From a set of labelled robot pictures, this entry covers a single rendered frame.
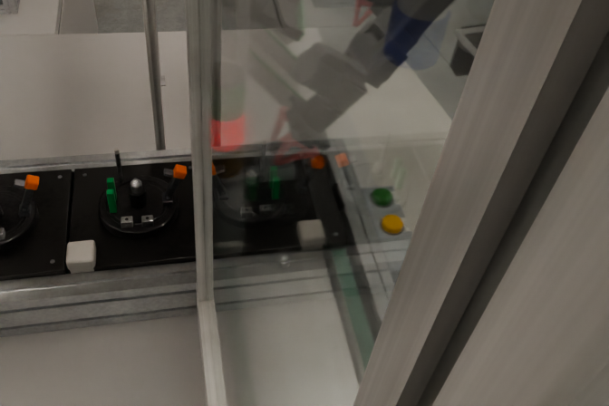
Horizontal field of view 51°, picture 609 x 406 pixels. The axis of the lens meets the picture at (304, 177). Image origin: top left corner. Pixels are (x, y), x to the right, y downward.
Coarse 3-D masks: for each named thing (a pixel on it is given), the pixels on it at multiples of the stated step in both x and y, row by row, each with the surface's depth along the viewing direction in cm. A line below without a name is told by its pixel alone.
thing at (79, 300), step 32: (0, 160) 123; (32, 160) 124; (64, 160) 125; (96, 160) 125; (128, 160) 127; (160, 160) 127; (0, 288) 103; (32, 288) 104; (64, 288) 104; (96, 288) 105; (128, 288) 106; (160, 288) 107; (192, 288) 109; (0, 320) 105; (32, 320) 106; (64, 320) 108; (96, 320) 110; (128, 320) 112
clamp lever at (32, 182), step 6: (18, 180) 106; (24, 180) 107; (30, 180) 105; (36, 180) 106; (18, 186) 105; (24, 186) 106; (30, 186) 106; (36, 186) 106; (24, 192) 108; (30, 192) 107; (24, 198) 108; (30, 198) 108; (24, 204) 109; (24, 210) 110
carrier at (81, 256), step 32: (96, 192) 118; (128, 192) 116; (160, 192) 117; (192, 192) 121; (96, 224) 113; (128, 224) 110; (160, 224) 112; (192, 224) 115; (96, 256) 108; (128, 256) 109; (160, 256) 110; (192, 256) 110
